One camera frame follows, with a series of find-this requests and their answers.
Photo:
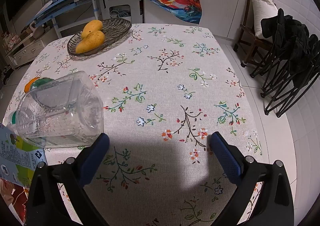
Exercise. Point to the small bottle orange cap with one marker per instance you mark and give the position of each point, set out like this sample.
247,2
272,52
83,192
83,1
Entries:
30,87

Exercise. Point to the floral tablecloth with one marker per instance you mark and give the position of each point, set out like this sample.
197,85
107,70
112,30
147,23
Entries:
162,86

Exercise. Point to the wooden chair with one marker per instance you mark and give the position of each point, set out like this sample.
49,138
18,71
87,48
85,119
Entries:
246,38

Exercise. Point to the white television cabinet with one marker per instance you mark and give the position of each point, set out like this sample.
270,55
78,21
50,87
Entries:
27,51

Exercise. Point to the red printed wrapper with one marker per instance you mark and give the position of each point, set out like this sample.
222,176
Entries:
18,198

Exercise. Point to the beige kettlebell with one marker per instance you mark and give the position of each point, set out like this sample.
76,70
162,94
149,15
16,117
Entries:
37,31

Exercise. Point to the pink flower bouquet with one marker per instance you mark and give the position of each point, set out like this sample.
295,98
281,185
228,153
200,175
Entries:
11,40

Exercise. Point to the white wall cabinet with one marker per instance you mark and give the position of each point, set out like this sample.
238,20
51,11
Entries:
220,4

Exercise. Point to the white papers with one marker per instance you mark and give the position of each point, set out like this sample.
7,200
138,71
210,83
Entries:
45,6

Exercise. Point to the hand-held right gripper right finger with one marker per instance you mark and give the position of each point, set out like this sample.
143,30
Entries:
226,156

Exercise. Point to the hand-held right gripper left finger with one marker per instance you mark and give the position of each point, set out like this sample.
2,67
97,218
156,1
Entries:
93,163

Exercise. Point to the white pillow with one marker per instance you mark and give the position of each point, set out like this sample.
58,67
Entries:
262,13

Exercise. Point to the clear plastic jar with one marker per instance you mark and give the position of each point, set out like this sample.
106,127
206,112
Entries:
62,106

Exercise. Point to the glass fruit dish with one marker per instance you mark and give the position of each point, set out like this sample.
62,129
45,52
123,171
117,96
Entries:
115,28

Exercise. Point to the clear bottle green cap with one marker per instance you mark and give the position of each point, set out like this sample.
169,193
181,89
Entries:
10,119

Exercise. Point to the yellow mango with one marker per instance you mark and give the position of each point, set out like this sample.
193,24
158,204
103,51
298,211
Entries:
91,27
90,41

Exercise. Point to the blue milk carton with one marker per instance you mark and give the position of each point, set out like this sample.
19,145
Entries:
15,156

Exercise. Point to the black folding chair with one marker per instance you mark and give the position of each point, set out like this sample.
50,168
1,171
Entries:
277,83

